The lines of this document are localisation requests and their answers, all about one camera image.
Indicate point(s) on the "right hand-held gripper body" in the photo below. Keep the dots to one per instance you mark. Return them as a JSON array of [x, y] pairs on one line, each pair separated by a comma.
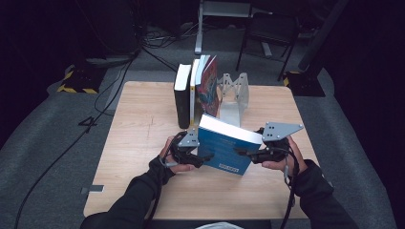
[[278, 132]]

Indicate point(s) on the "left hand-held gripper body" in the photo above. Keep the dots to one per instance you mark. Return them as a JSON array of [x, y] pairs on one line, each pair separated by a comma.
[[186, 149]]

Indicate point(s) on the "thick blue book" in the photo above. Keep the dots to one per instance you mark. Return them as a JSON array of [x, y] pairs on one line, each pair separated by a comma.
[[226, 149]]

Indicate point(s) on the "expandable metal book rack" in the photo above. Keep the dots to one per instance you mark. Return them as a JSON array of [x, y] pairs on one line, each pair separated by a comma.
[[234, 108]]

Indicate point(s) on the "black book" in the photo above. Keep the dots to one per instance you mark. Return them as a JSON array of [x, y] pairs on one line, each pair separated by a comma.
[[183, 101]]

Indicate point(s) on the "yellow book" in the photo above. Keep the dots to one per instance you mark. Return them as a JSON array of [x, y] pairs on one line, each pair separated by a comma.
[[192, 95]]

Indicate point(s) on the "red illustrated book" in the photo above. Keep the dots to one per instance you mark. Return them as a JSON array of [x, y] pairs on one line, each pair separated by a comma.
[[208, 92]]

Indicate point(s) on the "person's left hand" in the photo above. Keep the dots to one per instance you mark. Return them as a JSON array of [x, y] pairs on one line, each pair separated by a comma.
[[167, 156]]

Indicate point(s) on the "person's right hand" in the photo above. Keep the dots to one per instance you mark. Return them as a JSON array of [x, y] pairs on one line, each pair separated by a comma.
[[297, 160]]

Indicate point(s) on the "yellow black striped base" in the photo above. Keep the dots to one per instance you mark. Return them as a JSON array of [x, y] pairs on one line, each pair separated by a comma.
[[305, 86], [79, 81]]

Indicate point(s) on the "person's light clothing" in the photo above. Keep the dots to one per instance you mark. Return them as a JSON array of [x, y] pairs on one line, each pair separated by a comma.
[[219, 226]]

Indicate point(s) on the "black chair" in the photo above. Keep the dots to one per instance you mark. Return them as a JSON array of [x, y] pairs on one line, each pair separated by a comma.
[[270, 35]]

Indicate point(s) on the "grey tape strip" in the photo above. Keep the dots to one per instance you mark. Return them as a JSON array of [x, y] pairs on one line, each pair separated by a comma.
[[94, 189]]

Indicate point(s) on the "grey metal stand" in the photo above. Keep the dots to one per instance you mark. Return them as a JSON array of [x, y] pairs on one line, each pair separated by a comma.
[[199, 31]]

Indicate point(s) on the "dark slanted post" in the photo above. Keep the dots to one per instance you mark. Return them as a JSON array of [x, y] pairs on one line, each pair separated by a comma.
[[321, 35]]

